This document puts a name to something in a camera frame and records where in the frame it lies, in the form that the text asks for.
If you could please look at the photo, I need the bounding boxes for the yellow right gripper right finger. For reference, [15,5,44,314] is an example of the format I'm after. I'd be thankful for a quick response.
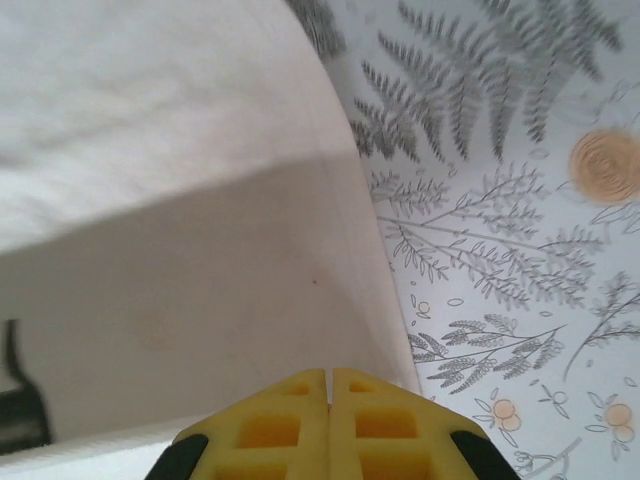
[328,368,519,480]

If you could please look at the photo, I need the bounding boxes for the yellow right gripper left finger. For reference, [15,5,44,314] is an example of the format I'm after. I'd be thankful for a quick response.
[144,368,331,480]

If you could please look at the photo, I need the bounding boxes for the cream t-shirt with robot print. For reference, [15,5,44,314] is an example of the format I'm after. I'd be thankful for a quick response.
[0,0,424,459]

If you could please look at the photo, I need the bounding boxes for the floral patterned tablecloth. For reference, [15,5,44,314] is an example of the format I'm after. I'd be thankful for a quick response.
[0,0,640,480]

